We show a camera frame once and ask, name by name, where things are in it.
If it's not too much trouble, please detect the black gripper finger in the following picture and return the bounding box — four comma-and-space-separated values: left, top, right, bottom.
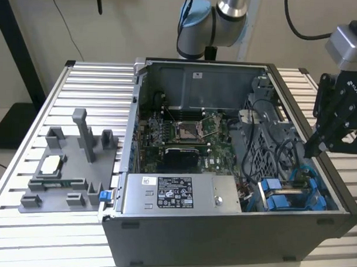
303, 72, 337, 159
319, 88, 357, 155

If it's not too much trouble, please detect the hard disk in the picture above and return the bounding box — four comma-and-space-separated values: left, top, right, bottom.
259, 176, 328, 201

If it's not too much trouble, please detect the grey metal disk bay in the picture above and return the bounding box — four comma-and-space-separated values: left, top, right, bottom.
231, 91, 310, 186

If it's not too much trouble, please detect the black RAM slot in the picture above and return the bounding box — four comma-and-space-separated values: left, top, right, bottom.
162, 106, 205, 111
162, 109, 205, 114
162, 112, 205, 117
161, 115, 204, 121

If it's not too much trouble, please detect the grey plastic bay latch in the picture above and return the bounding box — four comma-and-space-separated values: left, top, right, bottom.
249, 75, 273, 97

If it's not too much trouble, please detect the metal socket cover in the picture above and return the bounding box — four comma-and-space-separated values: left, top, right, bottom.
200, 114, 222, 133

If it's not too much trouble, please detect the green motherboard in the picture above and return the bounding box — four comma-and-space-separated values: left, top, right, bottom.
135, 108, 242, 176

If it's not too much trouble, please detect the CPU socket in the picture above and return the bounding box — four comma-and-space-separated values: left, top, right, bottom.
173, 120, 205, 141

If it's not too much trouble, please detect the thin locking lever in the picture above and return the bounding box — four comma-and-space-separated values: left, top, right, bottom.
164, 105, 180, 123

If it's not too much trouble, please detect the black open PC case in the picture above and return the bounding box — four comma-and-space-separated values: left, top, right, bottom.
96, 55, 357, 267

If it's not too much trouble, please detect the silver power supply unit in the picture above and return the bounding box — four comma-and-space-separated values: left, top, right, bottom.
120, 170, 244, 218

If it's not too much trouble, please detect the blue case latch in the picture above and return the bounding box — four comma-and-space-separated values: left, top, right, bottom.
98, 189, 113, 202

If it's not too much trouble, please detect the grey parts rack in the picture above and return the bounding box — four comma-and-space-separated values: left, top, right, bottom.
18, 105, 122, 217

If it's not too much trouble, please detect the silver CPU chip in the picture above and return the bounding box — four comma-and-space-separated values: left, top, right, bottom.
40, 155, 64, 174

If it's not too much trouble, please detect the black stand with base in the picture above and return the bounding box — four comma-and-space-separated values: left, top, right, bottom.
0, 0, 51, 150

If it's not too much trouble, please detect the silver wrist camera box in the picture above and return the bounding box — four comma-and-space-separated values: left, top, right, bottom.
323, 19, 357, 71

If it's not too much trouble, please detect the light blue disk wire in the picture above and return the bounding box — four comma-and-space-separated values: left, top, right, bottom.
290, 161, 317, 186

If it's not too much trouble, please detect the black disk wire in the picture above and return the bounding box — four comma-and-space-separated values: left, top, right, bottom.
242, 97, 304, 186

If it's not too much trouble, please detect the thick black gripper cable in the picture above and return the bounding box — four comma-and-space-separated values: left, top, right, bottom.
282, 0, 343, 41

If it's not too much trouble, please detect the coloured power wire bundle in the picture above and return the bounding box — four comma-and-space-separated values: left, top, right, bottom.
236, 182, 255, 203

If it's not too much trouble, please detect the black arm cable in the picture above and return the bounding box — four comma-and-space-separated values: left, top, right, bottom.
177, 0, 197, 33

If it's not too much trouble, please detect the thin black wall cable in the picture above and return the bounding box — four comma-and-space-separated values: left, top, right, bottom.
47, 0, 87, 62

